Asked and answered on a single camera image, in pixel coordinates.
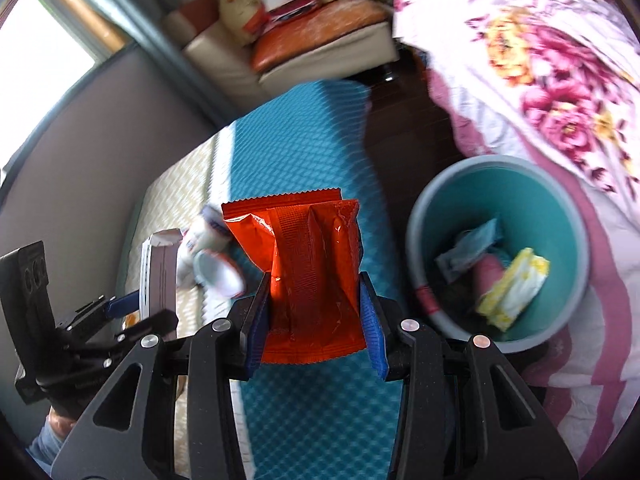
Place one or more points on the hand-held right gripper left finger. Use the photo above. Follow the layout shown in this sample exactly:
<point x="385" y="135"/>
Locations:
<point x="255" y="330"/>

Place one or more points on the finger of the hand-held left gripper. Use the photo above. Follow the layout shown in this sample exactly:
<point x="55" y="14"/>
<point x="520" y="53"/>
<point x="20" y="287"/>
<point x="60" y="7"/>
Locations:
<point x="125" y="305"/>
<point x="155" y="322"/>

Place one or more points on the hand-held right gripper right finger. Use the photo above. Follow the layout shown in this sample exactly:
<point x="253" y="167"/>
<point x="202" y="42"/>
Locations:
<point x="372" y="330"/>

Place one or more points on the mauve small box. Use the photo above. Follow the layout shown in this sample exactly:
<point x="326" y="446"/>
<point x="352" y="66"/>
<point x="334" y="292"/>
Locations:
<point x="162" y="270"/>

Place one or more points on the red snack packet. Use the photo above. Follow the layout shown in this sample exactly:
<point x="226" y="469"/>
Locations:
<point x="310" y="270"/>

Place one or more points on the light blue milk carton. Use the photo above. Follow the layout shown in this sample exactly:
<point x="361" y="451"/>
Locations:
<point x="465" y="252"/>

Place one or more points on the pink paper cup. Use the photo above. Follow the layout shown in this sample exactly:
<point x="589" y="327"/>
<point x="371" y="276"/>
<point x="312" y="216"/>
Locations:
<point x="487" y="277"/>

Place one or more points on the yellow tissue pack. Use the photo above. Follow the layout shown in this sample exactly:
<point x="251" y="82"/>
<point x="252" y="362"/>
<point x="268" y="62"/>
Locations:
<point x="515" y="290"/>

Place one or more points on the teal plastic bin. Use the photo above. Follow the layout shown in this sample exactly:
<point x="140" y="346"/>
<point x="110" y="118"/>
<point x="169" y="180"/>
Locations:
<point x="550" y="210"/>

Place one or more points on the person's left forearm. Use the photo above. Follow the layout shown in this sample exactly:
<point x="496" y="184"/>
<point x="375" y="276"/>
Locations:
<point x="47" y="445"/>

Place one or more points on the person's left hand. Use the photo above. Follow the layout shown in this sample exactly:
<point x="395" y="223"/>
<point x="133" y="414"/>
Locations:
<point x="65" y="416"/>

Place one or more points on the beige lettered table cloth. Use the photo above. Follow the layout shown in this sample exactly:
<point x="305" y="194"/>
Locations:
<point x="165" y="195"/>

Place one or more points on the grey upholstered panel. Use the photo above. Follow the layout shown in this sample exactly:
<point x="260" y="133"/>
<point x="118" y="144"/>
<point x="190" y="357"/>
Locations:
<point x="100" y="135"/>

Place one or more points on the teal patterned table mat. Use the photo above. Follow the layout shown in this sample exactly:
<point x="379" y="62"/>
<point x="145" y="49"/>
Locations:
<point x="310" y="135"/>

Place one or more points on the window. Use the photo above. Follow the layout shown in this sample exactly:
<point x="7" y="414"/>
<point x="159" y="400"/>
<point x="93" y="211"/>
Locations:
<point x="45" y="45"/>

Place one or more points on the grey-blue curtain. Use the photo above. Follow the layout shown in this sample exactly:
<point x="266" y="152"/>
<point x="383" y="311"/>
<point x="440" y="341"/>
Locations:
<point x="145" y="35"/>

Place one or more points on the cream sofa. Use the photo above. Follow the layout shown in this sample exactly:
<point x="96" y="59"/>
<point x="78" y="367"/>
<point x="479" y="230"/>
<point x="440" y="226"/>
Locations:
<point x="310" y="60"/>

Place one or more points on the orange seat cushion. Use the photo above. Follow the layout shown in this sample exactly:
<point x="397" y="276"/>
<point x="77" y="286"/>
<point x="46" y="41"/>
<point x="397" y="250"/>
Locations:
<point x="320" y="30"/>

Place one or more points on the pink floral blanket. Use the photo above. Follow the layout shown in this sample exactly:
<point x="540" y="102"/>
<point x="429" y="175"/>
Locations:
<point x="525" y="60"/>

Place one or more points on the cream printed pillow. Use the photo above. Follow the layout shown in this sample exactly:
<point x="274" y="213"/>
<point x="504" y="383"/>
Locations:
<point x="240" y="10"/>

